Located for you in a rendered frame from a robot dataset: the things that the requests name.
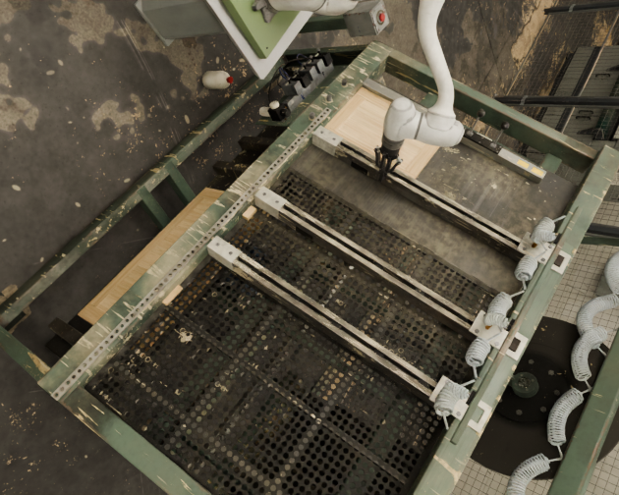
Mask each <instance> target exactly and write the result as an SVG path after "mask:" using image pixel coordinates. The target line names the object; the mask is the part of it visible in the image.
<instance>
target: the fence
mask: <svg viewBox="0 0 619 495"><path fill-rule="evenodd" d="M362 87H363V88H365V89H367V90H369V91H371V92H373V93H375V94H376V95H378V96H380V97H382V98H384V99H386V100H388V101H390V102H392V101H393V100H394V99H396V98H399V97H404V96H402V95H400V94H398V93H396V92H395V91H393V90H391V89H389V88H387V87H385V86H383V85H381V84H379V83H377V82H375V81H373V80H371V79H369V78H367V79H366V81H365V82H364V83H363V86H362ZM411 101H412V100H411ZM412 102H413V104H414V106H415V108H416V110H417V111H419V112H421V113H426V112H427V111H428V109H426V108H424V107H422V106H420V105H419V104H417V103H416V102H414V101H412ZM460 142H461V143H463V144H465V145H467V146H468V147H470V148H472V149H474V150H476V151H478V152H480V153H482V154H483V155H485V156H487V157H489V158H491V159H493V160H495V161H497V162H498V163H500V164H502V165H504V166H506V167H508V168H510V169H512V170H514V171H515V172H517V173H519V174H521V175H523V176H525V177H527V178H529V179H530V180H532V181H534V182H536V183H538V184H539V183H540V181H541V180H542V179H543V177H544V175H545V174H546V171H544V170H542V169H540V168H538V167H536V166H535V165H534V164H532V163H530V162H528V161H526V160H524V159H522V158H520V157H518V156H516V155H515V154H513V153H511V152H509V151H507V150H505V149H503V148H502V149H501V151H500V152H499V154H495V153H494V152H492V151H490V150H488V149H486V148H484V147H482V146H480V145H478V144H477V143H475V142H473V141H471V140H469V139H467V138H465V137H462V138H461V140H460ZM519 159H520V160H522V161H524V162H526V163H528V164H530V165H529V167H528V168H525V167H523V166H521V165H519V164H517V162H518V161H519ZM533 167H536V168H537V169H538V170H540V171H542V172H543V174H542V176H540V175H538V174H536V173H534V172H532V168H533Z"/></svg>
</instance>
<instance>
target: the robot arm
mask: <svg viewBox="0 0 619 495"><path fill-rule="evenodd" d="M358 1H362V0H255V1H254V3H253V5H252V8H253V10H254V11H257V10H259V9H260V11H261V12H262V15H263V19H264V21H265V22H266V23H270V22H271V20H272V18H273V17H274V16H275V15H276V14H277V13H278V12H279V11H310V12H313V13H317V14H320V15H326V16H338V15H342V14H344V13H345V12H347V11H349V10H352V9H353V8H355V6H356V5H357V3H358ZM444 1H445V0H420V6H419V13H418V34H419V39H420V43H421V46H422V50H423V53H424V55H425V58H426V60H427V63H428V65H429V67H430V69H431V72H432V74H433V77H434V79H435V82H436V85H437V88H438V98H437V101H436V103H435V104H434V105H433V106H432V107H431V108H428V111H427V112H426V113H421V112H419V111H417V110H416V108H415V106H414V104H413V102H412V101H411V100H410V99H408V98H406V97H399V98H396V99H394V100H393V101H392V102H391V104H390V106H389V108H388V110H387V112H386V114H385V117H384V122H383V133H382V138H381V142H382V145H381V146H380V147H379V146H378V145H377V146H376V148H375V149H374V152H375V165H376V167H379V172H378V174H380V175H379V179H378V181H379V182H382V181H383V180H384V178H385V177H386V176H387V175H388V173H389V174H391V173H392V172H393V171H394V169H395V168H396V167H397V166H398V165H400V164H401V163H402V162H403V159H400V158H399V151H400V148H401V146H402V145H403V144H404V141H405V138H408V139H415V140H418V141H420V142H423V143H426V144H430V145H435V146H442V147H449V146H454V145H456V144H458V143H459V142H460V140H461V138H462V136H463V134H464V131H465V130H464V127H463V125H462V124H461V123H460V122H459V121H456V120H455V117H456V115H455V114H454V112H453V102H454V87H453V83H452V80H451V76H450V73H449V70H448V67H447V65H446V62H445V59H444V56H443V53H442V50H441V47H440V44H439V41H438V37H437V33H436V21H437V17H438V14H439V12H440V10H441V7H442V5H443V3H444ZM381 154H382V158H381ZM386 159H387V164H386V167H385V162H386ZM395 159H397V160H396V163H395V164H394V166H393V167H392V168H391V169H390V167H391V163H392V160H395Z"/></svg>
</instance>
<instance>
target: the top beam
mask: <svg viewBox="0 0 619 495"><path fill-rule="evenodd" d="M618 169H619V151H617V150H615V149H613V148H611V147H609V146H607V145H605V146H604V147H603V148H602V149H601V150H600V152H599V153H598V155H597V156H596V158H595V159H594V161H593V162H592V164H591V165H590V167H589V169H588V170H587V172H586V173H585V175H584V177H583V179H582V181H581V182H580V184H579V186H578V188H577V190H576V191H575V193H574V195H573V197H572V199H571V200H570V202H569V204H568V206H567V208H566V209H565V211H564V213H563V215H562V216H564V215H565V216H566V217H564V218H562V219H560V220H559V222H558V224H557V226H556V227H555V229H554V231H553V233H555V235H554V236H555V237H557V235H558V234H559V233H560V234H562V233H563V231H564V230H565V228H566V226H567V224H568V222H569V220H570V219H571V217H572V215H573V213H574V211H575V209H576V208H577V207H578V206H580V207H582V208H583V210H582V212H581V214H580V216H579V217H578V219H577V221H576V223H575V225H574V227H573V229H572V231H571V232H570V234H569V236H568V238H567V240H566V242H565V244H564V245H563V247H562V248H561V250H562V251H564V252H566V253H568V254H569V255H571V258H570V260H569V262H568V264H567V266H566V267H565V269H564V271H563V273H562V275H561V274H559V273H557V272H555V271H553V270H552V269H550V271H549V273H548V274H547V276H546V278H545V280H544V282H543V284H542V286H541V288H540V289H539V291H538V293H537V295H536V297H535V300H534V302H533V303H532V305H531V307H530V309H529V311H528V313H527V315H526V317H525V318H524V320H523V322H522V324H521V326H520V328H519V330H518V331H517V332H518V333H520V334H521V335H523V336H525V337H526V338H528V341H527V343H526V345H525V346H524V348H523V350H522V352H521V354H520V356H519V358H518V360H517V361H515V360H514V359H512V358H510V357H508V356H507V355H505V356H504V358H503V360H501V362H500V364H499V366H498V368H497V370H496V372H495V374H494V375H493V377H492V379H491V381H490V383H489V385H488V387H487V389H486V390H485V392H484V394H483V396H482V398H481V400H482V401H483V402H485V403H486V404H488V405H489V406H490V407H492V410H491V412H490V414H489V416H488V418H487V420H486V422H485V424H484V426H483V427H482V429H481V431H480V433H478V432H476V431H475V430H473V429H471V428H470V427H469V426H468V425H467V427H466V429H465V431H464V432H463V434H462V436H461V438H460V440H459V442H458V444H457V445H454V444H452V443H451V442H450V439H451V438H452V436H453V434H454V432H455V430H456V428H457V427H458V425H459V423H460V421H461V420H459V419H458V418H456V417H455V416H453V415H451V416H450V418H449V420H448V422H447V423H448V427H449V430H447V429H446V426H445V427H444V429H443V431H442V433H441V435H440V436H439V438H438V440H437V442H436V444H435V445H434V447H433V449H432V451H431V453H430V454H429V456H428V458H427V460H426V462H425V463H424V465H423V467H422V470H421V471H420V473H419V475H418V477H417V479H416V480H415V482H414V484H413V486H412V488H411V489H410V491H409V493H408V495H451V493H452V491H453V489H454V487H455V485H456V483H457V481H458V479H459V477H460V475H461V473H462V471H463V470H464V468H465V466H466V464H467V462H468V460H469V458H470V456H471V454H472V452H473V450H474V448H475V446H476V444H477V442H478V440H479V438H480V437H481V435H482V433H483V431H484V429H485V427H486V425H487V423H488V421H489V419H490V417H491V415H492V413H493V411H494V410H495V408H496V406H497V404H498V402H499V400H500V398H501V396H502V394H503V392H504V390H505V388H506V386H507V384H508V382H509V380H510V378H511V377H512V375H513V373H514V371H515V369H516V367H517V365H518V363H519V361H520V359H521V357H522V355H523V353H524V351H525V349H526V347H527V346H528V344H529V342H530V340H531V338H532V336H533V334H534V332H535V329H536V327H537V325H538V324H539V322H540V320H541V318H542V317H543V315H544V313H545V311H546V309H547V307H548V305H549V303H550V301H551V299H552V297H553V295H554V293H555V291H556V289H557V287H558V286H559V284H560V282H561V280H562V278H563V276H564V274H565V272H566V270H567V268H568V266H569V264H570V262H571V260H572V258H573V256H574V255H575V253H576V251H577V249H578V247H579V245H580V243H581V241H582V239H583V237H584V235H585V233H586V231H587V229H588V227H589V225H590V224H591V221H592V219H593V217H594V215H595V213H596V211H597V210H598V208H599V206H600V204H601V202H602V200H603V198H604V196H605V195H606V193H607V191H608V189H609V187H610V185H611V183H612V181H613V179H614V177H615V175H616V173H617V171H618ZM544 266H545V265H543V264H541V263H540V262H537V269H536V270H535V272H534V274H533V277H532V279H531V280H529V281H526V282H525V284H526V289H525V290H524V286H523V288H522V290H521V291H523V290H524V292H523V293H521V294H519V295H518V296H517V298H516V299H515V301H514V303H513V305H512V307H511V308H510V310H509V312H508V314H507V316H506V318H508V321H507V322H510V321H511V319H512V318H513V319H515V320H516V318H517V316H518V314H519V312H520V311H521V309H522V307H523V305H524V303H525V301H526V300H527V298H528V296H529V294H530V292H531V290H532V288H533V287H534V285H535V282H536V280H537V278H538V277H539V275H540V273H541V271H542V269H543V267H544ZM521 291H520V292H521ZM490 346H491V345H490ZM498 351H499V350H497V349H496V348H494V347H492V346H491V348H490V352H489V353H488V354H487V356H486V358H485V360H484V363H483V365H480V366H479V367H478V369H477V377H478V378H475V375H474V376H473V378H472V380H474V379H475V381H476V382H473V383H471V384H469V385H468V387H467V389H468V390H469V393H472V391H473V390H474V391H477V390H478V387H479V385H480V383H481V381H482V380H483V378H484V376H485V374H486V373H487V371H488V370H489V368H490V366H491V364H492V362H493V360H494V358H495V357H496V355H497V353H498ZM483 412H484V410H482V409H481V408H479V407H477V408H476V410H475V412H474V414H473V416H472V417H471V420H473V421H474V422H476V423H478V422H479V420H480V418H481V416H482V414H483Z"/></svg>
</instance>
